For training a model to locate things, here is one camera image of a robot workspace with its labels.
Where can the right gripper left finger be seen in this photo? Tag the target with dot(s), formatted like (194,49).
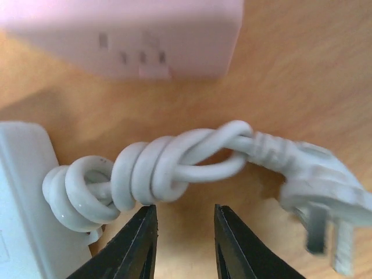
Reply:
(130,254)

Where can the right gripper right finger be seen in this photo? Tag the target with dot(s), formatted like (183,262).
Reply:
(241,254)

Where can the white power strip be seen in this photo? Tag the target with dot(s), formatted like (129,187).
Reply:
(33,243)

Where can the pink cube adapter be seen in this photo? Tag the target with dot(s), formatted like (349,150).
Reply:
(131,39)

